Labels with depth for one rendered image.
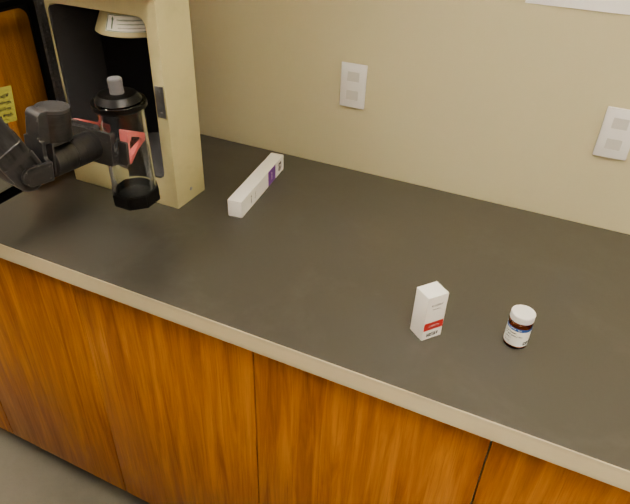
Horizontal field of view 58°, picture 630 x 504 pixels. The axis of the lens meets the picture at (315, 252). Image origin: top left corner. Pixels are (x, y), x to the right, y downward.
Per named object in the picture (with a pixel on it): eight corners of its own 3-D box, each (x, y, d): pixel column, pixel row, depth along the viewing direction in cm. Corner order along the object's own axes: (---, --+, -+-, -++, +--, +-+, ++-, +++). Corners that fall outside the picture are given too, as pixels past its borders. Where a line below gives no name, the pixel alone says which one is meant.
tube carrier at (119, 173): (132, 178, 132) (115, 86, 119) (171, 188, 128) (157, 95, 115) (99, 199, 124) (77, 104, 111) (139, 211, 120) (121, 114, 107)
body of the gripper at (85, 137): (75, 121, 111) (44, 131, 105) (116, 131, 108) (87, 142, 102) (79, 153, 114) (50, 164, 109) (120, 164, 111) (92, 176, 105)
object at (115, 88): (117, 98, 119) (111, 67, 115) (153, 106, 116) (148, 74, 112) (85, 114, 113) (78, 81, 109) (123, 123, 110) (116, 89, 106)
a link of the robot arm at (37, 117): (-5, 172, 99) (25, 190, 96) (-17, 108, 93) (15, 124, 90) (56, 155, 108) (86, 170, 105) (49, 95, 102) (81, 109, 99)
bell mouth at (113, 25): (131, 15, 138) (127, -10, 134) (193, 25, 132) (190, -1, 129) (76, 31, 124) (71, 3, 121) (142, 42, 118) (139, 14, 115)
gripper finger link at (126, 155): (123, 114, 116) (89, 127, 109) (152, 121, 114) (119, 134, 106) (126, 147, 119) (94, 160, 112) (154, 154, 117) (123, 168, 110)
